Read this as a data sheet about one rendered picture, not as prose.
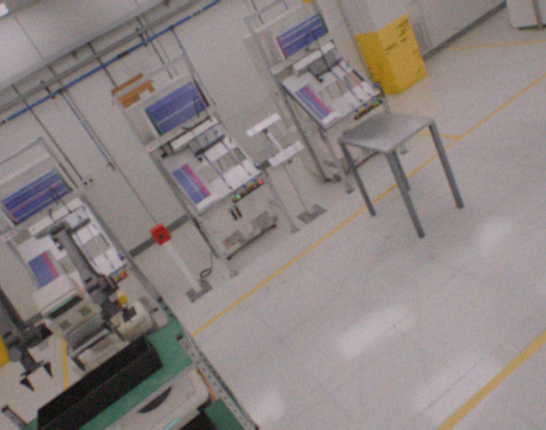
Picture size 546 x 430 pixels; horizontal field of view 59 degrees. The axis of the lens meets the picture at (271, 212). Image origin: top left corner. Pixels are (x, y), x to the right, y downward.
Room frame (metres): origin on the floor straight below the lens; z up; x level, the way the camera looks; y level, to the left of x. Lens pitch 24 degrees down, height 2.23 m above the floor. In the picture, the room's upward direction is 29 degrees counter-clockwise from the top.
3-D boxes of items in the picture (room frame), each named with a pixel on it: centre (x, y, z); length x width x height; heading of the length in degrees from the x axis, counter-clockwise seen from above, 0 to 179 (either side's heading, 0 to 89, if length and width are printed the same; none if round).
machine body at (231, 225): (4.75, 0.39, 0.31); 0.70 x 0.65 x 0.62; 104
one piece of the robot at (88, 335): (2.38, 1.20, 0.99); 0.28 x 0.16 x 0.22; 104
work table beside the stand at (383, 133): (3.50, -1.06, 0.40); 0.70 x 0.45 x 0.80; 12
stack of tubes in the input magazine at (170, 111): (4.65, 0.30, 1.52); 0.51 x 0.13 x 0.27; 104
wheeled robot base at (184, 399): (2.66, 1.27, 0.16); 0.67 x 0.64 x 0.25; 14
